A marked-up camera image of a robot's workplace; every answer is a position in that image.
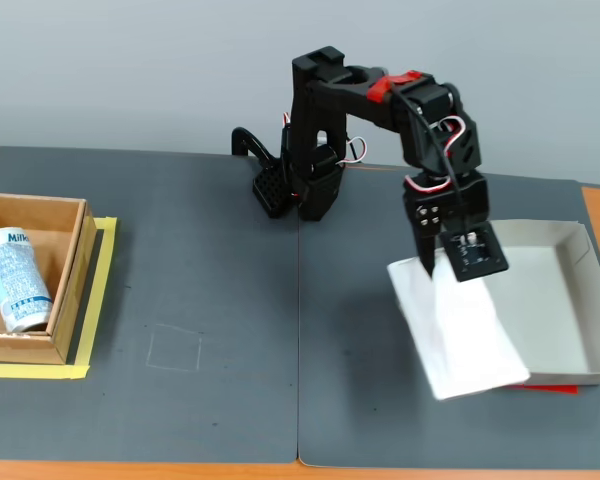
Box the red white servo cable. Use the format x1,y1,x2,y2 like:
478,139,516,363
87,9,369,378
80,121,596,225
428,115,467,157
337,136,370,165
404,173,454,195

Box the yellow tape frame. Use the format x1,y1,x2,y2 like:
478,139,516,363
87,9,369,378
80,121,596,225
0,215,120,380

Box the black camera cable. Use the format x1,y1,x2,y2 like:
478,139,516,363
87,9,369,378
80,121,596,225
391,88,474,242

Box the brown cardboard box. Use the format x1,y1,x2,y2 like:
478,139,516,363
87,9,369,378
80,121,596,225
0,191,99,367

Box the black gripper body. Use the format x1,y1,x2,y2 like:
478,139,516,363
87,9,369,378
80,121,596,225
403,169,491,235

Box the red tape on arm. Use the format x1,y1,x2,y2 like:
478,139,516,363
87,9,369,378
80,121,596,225
368,70,425,104

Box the gray mat with chalk square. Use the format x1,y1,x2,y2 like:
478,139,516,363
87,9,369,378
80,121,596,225
0,145,302,464

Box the gray paper box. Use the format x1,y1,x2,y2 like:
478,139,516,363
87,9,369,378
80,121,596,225
478,218,600,388

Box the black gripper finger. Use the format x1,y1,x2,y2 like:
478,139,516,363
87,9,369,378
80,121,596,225
412,201,446,280

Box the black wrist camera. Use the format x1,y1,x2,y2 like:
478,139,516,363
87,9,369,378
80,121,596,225
438,219,511,284

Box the red tape frame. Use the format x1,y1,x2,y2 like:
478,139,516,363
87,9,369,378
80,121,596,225
504,383,580,397

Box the white blue milk can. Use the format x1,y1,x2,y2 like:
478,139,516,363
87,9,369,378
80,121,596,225
0,226,55,334

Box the white sandwich package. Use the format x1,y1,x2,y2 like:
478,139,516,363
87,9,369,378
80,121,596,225
386,253,532,402

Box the black table clamp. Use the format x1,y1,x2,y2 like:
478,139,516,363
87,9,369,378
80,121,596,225
230,126,301,220

